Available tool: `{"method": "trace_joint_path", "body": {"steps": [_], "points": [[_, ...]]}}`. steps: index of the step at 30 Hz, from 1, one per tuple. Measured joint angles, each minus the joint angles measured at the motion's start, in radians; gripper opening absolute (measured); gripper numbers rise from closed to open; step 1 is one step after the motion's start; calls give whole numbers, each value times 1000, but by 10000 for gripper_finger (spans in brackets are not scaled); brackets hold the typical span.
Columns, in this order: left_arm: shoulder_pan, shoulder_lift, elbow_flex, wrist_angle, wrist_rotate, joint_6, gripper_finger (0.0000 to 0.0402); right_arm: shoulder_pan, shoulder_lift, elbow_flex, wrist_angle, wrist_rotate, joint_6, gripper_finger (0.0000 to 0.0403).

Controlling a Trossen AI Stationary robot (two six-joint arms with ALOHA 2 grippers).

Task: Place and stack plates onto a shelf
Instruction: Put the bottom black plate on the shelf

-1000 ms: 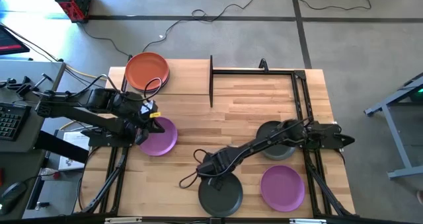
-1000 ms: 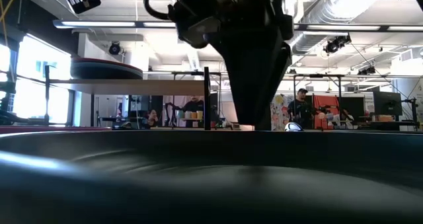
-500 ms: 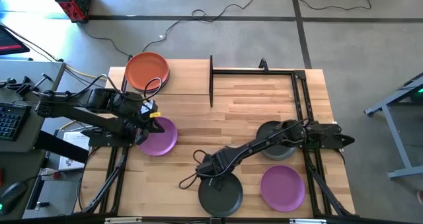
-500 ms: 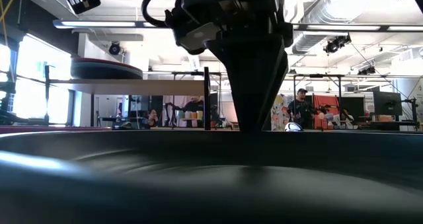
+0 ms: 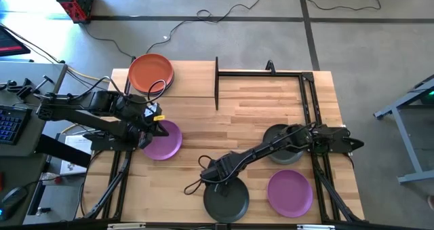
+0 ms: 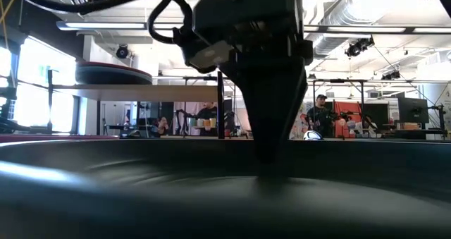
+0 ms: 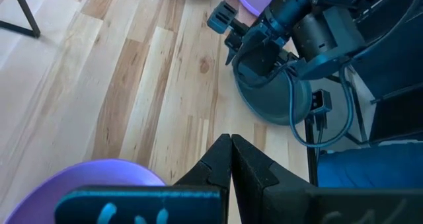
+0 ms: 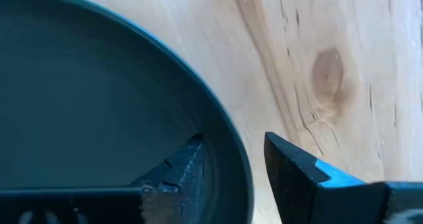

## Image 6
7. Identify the dark grey plate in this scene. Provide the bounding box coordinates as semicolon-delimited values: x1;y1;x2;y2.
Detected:
0;137;451;239

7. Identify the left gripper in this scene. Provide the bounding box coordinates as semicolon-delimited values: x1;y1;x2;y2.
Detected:
192;0;314;163

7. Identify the long ceiling light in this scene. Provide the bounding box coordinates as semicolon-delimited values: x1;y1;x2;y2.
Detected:
303;24;451;35
56;20;147;32

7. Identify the black ceiling spotlight cluster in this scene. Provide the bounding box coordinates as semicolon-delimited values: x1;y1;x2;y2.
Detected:
381;69;402;81
344;36;376;59

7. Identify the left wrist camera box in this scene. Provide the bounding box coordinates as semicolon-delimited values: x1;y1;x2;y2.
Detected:
180;27;236;75

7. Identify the blue-grey plate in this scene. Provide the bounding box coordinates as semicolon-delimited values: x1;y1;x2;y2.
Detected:
75;69;154;86

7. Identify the black background monitor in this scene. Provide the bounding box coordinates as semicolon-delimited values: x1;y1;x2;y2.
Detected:
397;97;430;125

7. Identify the red partition panel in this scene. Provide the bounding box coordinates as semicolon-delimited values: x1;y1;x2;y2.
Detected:
333;101;364;138

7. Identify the silver ventilation duct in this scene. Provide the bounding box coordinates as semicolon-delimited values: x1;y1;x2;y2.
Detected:
309;0;409;59

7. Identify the floral poster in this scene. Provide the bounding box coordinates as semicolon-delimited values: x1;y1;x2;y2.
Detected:
289;103;311;140

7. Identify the black background workstation frame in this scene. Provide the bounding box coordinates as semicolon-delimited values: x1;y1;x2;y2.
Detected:
311;78;366;140

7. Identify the wooden shelf with black legs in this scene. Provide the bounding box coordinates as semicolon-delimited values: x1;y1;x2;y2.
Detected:
47;68;226;140

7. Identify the person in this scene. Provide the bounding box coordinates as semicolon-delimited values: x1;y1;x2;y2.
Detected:
354;114;380;139
194;102;219;137
305;93;335;139
156;116;171;137

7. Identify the white striped ball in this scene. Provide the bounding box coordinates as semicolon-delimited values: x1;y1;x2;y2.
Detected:
302;129;323;141

